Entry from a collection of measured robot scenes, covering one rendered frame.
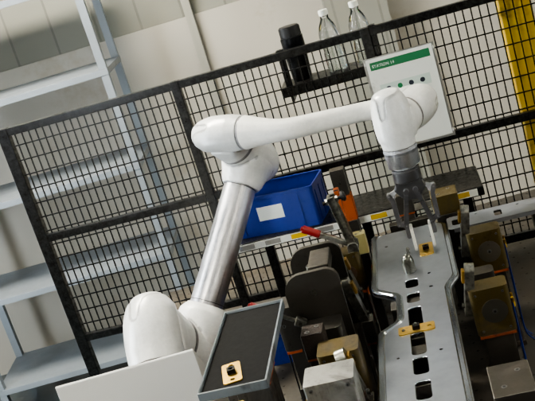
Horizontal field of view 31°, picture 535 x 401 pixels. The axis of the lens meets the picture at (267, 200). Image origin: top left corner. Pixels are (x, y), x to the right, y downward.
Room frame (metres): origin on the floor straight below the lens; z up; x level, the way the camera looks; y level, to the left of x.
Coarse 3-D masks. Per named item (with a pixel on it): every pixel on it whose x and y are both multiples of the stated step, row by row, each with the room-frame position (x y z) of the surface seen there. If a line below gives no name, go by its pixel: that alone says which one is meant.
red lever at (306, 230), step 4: (304, 228) 2.47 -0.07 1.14; (308, 228) 2.47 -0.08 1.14; (312, 228) 2.47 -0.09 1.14; (304, 232) 2.47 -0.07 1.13; (308, 232) 2.47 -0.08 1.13; (312, 232) 2.47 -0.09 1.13; (316, 232) 2.46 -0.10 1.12; (320, 232) 2.46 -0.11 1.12; (316, 236) 2.47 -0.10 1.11; (320, 236) 2.46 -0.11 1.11; (324, 236) 2.46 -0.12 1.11; (328, 236) 2.46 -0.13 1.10; (332, 236) 2.46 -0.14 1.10; (336, 236) 2.47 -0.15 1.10; (332, 240) 2.46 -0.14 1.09; (336, 240) 2.46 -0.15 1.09; (340, 240) 2.46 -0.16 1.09; (344, 240) 2.46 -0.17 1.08; (344, 244) 2.45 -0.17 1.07
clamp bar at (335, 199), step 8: (328, 200) 2.45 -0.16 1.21; (336, 200) 2.45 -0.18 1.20; (344, 200) 2.45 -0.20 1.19; (336, 208) 2.44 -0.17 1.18; (336, 216) 2.44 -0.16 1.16; (344, 216) 2.47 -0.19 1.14; (344, 224) 2.44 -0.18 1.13; (344, 232) 2.44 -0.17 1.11; (352, 232) 2.47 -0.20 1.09; (352, 240) 2.44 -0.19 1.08
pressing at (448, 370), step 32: (384, 256) 2.46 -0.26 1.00; (416, 256) 2.39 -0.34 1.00; (448, 256) 2.33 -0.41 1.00; (384, 288) 2.25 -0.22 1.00; (416, 288) 2.19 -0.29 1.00; (448, 288) 2.14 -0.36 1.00; (448, 320) 1.97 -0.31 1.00; (384, 352) 1.90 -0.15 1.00; (448, 352) 1.82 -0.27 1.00; (384, 384) 1.77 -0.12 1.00; (448, 384) 1.69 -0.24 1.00
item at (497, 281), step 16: (480, 288) 1.98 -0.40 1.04; (496, 288) 1.97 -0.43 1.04; (480, 304) 1.98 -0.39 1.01; (496, 304) 1.97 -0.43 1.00; (512, 304) 1.98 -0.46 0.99; (480, 320) 1.98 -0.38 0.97; (496, 320) 1.97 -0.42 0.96; (512, 320) 1.97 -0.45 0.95; (480, 336) 1.98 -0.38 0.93; (496, 336) 1.97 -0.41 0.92; (512, 336) 1.97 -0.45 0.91; (496, 352) 1.98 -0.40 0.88; (512, 352) 1.97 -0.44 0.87
